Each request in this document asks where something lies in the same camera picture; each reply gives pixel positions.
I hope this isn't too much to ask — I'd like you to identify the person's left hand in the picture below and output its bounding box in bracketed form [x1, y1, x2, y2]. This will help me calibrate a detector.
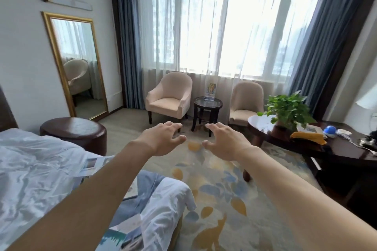
[140, 122, 187, 157]

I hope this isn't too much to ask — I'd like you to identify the person's left forearm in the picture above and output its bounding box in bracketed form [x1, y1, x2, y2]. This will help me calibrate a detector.
[6, 138, 154, 251]

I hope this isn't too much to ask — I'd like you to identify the leaf-patterned rug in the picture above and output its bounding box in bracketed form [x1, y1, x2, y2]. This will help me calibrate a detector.
[118, 132, 324, 251]

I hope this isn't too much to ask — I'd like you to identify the green potted plant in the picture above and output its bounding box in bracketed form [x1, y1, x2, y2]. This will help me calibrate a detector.
[257, 90, 317, 132]

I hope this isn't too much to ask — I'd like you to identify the person's right hand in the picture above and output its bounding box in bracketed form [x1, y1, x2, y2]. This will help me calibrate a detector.
[202, 123, 260, 162]

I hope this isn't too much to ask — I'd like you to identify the white sheer curtain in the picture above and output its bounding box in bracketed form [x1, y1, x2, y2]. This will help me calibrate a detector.
[134, 0, 328, 126]

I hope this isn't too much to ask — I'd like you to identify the person's right forearm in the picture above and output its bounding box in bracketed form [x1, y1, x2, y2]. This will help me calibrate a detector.
[236, 146, 377, 251]

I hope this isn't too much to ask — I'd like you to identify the clear acrylic sign stand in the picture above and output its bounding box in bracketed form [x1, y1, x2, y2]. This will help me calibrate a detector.
[205, 83, 218, 102]

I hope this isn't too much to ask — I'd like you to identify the round brown leather ottoman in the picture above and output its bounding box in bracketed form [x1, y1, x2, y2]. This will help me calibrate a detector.
[40, 117, 108, 157]

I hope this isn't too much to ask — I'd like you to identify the beige armchair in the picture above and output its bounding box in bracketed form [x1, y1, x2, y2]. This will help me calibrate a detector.
[229, 81, 265, 127]
[145, 71, 193, 125]

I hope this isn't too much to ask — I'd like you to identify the white-framed window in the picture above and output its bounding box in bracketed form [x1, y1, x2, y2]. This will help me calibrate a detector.
[152, 0, 324, 78]

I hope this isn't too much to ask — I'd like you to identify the dark brown headboard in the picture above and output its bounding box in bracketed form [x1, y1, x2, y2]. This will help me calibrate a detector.
[0, 85, 19, 132]

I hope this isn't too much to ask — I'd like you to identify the dark wooden desk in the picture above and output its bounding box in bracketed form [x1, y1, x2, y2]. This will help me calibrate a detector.
[243, 114, 377, 219]

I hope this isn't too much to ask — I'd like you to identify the black telephone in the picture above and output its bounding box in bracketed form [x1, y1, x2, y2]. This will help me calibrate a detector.
[358, 136, 377, 152]

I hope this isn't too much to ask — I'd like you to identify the yellow cloth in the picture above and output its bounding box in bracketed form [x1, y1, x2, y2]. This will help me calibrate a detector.
[290, 131, 328, 146]

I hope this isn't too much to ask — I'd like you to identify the blue garment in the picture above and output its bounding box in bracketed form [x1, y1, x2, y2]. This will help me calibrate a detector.
[109, 170, 166, 231]

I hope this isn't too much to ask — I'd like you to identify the gold-framed standing mirror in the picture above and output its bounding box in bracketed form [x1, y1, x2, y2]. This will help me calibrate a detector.
[41, 12, 109, 121]

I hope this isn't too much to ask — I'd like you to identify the round dark side table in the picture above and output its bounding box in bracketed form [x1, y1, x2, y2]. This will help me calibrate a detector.
[191, 97, 224, 138]

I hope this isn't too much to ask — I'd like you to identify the blue curtain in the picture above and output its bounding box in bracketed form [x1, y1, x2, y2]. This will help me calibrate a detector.
[117, 0, 145, 110]
[287, 0, 369, 114]

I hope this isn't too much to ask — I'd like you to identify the white lamp shade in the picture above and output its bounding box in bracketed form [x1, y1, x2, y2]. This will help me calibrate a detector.
[355, 82, 377, 110]

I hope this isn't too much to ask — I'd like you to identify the white book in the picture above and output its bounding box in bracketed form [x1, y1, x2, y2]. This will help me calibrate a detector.
[297, 124, 326, 136]

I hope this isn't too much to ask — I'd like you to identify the long wall light bar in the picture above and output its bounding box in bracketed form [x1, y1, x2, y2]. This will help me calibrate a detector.
[42, 0, 93, 11]

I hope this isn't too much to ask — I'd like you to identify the printed magazine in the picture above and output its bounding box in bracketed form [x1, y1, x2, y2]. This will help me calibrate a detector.
[100, 213, 145, 251]
[74, 155, 116, 179]

